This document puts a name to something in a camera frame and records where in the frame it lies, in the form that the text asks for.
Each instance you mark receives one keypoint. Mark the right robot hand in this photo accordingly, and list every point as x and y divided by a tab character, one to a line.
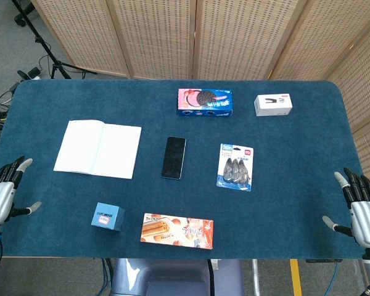
362	216

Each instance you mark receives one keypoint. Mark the white notebook with yellow cover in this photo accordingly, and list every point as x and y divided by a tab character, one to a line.
98	149

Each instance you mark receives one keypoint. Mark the small blue cube box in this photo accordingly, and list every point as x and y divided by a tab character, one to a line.
108	216

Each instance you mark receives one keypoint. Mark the correction tape blister pack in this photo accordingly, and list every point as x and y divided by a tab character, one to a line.
235	167

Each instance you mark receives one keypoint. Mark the white stapler box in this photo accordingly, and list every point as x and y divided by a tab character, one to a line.
272	105

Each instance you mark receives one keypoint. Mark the black tripod stand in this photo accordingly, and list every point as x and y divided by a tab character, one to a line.
43	46

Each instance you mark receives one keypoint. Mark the black smartphone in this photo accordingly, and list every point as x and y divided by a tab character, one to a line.
174	158

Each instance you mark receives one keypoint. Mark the blue felt table mat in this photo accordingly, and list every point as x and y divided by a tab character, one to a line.
185	185

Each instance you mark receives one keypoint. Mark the orange wafer roll box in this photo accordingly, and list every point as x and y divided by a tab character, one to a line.
177	230

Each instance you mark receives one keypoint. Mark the blue Oreo cookie box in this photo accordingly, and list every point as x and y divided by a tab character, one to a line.
205	102

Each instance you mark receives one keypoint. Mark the blue-grey robot torso base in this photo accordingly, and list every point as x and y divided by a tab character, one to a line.
175	277

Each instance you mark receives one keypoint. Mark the woven folding screen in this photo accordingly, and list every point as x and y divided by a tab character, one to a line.
222	40

